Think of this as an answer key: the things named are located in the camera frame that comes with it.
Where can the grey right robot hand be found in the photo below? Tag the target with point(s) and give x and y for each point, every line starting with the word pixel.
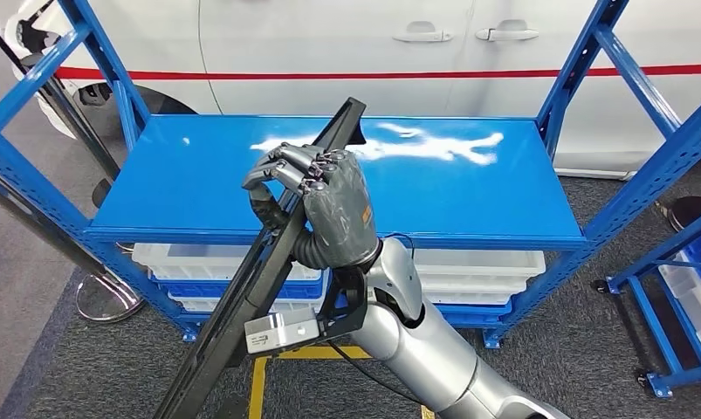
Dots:
pixel 341 208

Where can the black plastic panel part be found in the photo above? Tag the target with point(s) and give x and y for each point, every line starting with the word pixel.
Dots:
pixel 252 289

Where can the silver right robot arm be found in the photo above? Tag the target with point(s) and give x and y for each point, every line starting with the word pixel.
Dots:
pixel 431 353

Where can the blue metal shelf rack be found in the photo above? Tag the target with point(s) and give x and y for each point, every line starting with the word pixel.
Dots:
pixel 442 191

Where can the blue wheeled shelf rack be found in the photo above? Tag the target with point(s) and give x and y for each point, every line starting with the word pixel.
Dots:
pixel 651 329

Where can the red barrier belt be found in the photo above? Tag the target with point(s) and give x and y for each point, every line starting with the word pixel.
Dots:
pixel 327 76

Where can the white car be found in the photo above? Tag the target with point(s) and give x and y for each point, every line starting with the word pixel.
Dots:
pixel 327 35

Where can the yellow floor tape square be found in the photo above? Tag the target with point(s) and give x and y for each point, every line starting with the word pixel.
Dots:
pixel 257 381

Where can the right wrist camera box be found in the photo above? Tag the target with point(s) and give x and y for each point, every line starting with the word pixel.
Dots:
pixel 280 332

